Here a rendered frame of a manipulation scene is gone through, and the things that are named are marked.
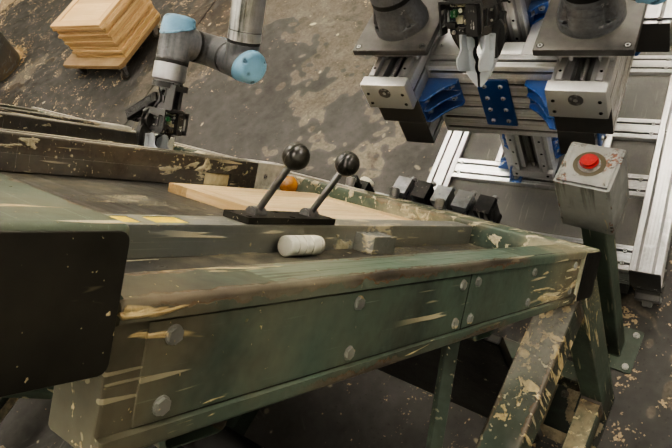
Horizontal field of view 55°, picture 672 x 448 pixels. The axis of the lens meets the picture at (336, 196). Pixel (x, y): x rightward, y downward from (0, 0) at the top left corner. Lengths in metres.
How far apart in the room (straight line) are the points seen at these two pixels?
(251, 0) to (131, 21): 3.08
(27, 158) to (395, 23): 0.97
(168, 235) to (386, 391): 1.68
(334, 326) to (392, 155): 2.36
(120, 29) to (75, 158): 3.15
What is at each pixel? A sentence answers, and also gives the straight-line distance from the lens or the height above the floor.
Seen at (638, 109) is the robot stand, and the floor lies 0.21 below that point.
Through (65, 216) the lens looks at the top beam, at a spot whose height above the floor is 1.87.
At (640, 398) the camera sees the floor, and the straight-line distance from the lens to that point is 2.23.
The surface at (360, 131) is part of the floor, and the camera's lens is 3.12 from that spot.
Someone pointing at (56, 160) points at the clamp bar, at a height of 1.45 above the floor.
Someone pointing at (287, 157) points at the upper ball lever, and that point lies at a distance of 0.84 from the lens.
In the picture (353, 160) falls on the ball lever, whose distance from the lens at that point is 0.93.
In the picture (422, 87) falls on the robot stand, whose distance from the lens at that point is 1.81.
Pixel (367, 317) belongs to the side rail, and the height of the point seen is 1.53.
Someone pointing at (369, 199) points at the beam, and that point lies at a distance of 1.60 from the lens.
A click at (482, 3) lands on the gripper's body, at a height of 1.51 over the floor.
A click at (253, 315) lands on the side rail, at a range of 0.52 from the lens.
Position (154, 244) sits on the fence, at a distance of 0.76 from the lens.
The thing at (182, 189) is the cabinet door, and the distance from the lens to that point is 1.32.
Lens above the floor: 2.09
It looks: 46 degrees down
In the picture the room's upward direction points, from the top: 32 degrees counter-clockwise
